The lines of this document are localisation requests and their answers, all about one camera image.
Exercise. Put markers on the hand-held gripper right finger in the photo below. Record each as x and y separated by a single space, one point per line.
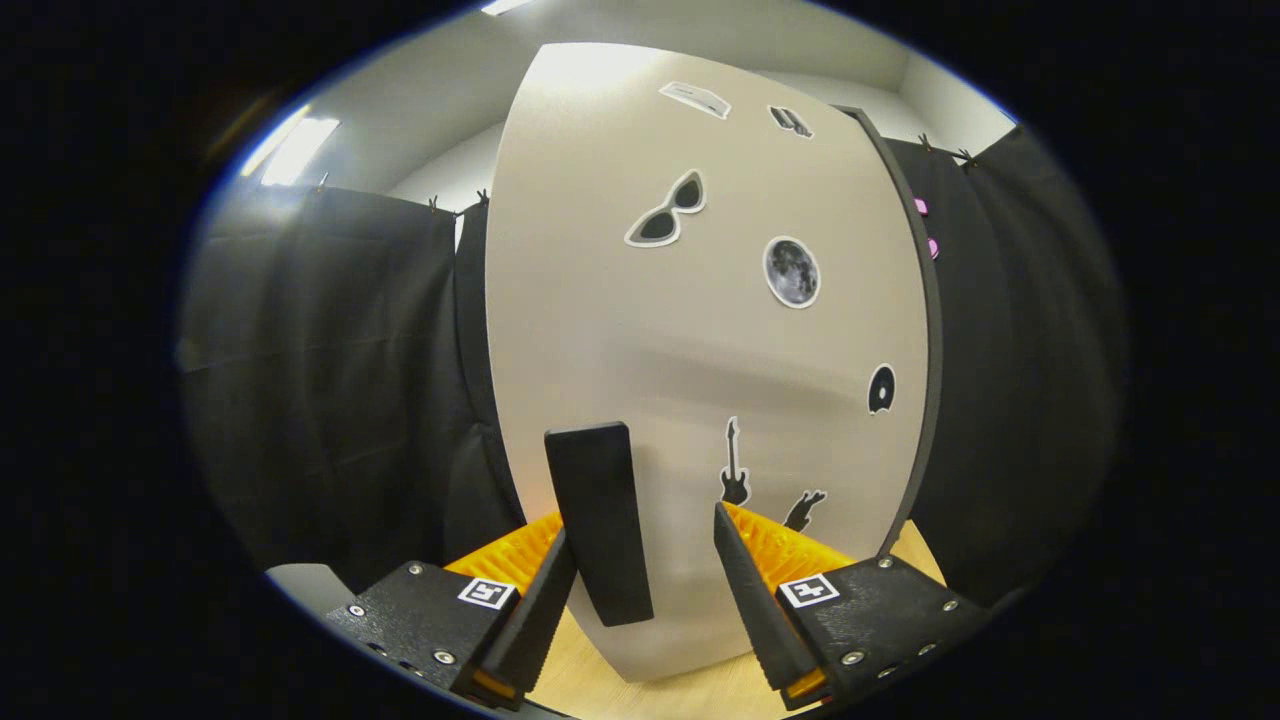
760 620

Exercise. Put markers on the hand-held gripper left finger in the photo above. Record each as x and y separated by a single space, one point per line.
530 630

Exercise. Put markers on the white shoe cabinet door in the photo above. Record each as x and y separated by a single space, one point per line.
600 320

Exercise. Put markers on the dark grey shoe cabinet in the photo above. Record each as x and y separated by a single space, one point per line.
934 330

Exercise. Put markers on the black backdrop cloth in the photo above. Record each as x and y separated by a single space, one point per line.
330 350

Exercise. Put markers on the ceiling light panel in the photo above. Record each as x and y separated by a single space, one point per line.
298 150
503 6

